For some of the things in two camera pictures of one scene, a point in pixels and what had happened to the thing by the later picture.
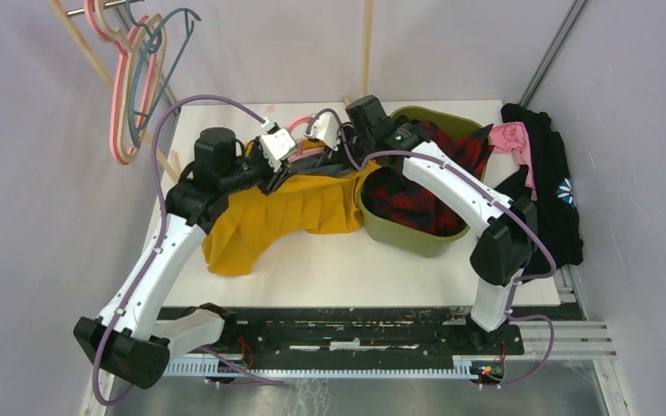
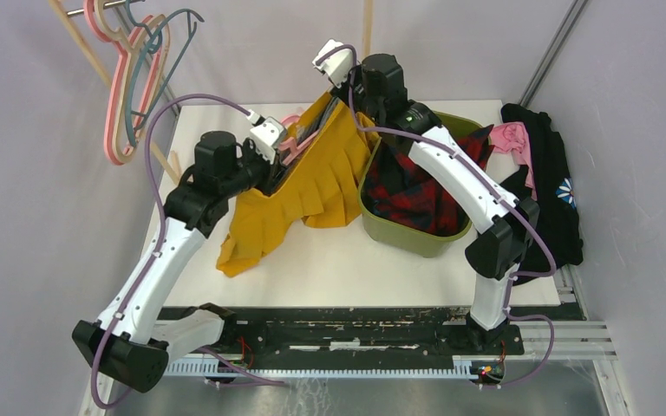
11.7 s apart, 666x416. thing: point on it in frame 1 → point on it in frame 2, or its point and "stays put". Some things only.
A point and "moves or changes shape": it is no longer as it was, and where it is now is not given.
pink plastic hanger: [300, 142] moves or changes shape
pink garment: [512, 137] stays put
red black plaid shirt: [404, 202] stays put
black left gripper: [274, 179] stays put
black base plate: [248, 332] stays put
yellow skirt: [251, 223] moves or changes shape
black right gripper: [342, 152] → [342, 90]
